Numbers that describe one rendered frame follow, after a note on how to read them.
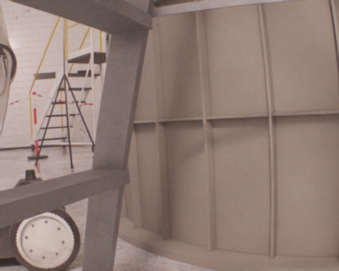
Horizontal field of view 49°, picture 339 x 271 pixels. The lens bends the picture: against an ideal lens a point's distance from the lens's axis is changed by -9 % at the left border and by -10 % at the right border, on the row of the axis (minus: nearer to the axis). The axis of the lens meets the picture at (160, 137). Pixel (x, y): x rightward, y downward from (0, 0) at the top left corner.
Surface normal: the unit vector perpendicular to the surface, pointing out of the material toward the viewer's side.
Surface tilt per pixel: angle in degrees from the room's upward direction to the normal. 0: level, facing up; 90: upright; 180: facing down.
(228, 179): 90
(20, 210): 90
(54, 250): 90
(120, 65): 93
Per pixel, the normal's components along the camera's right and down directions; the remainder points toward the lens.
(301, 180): -0.51, 0.06
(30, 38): 0.28, 0.02
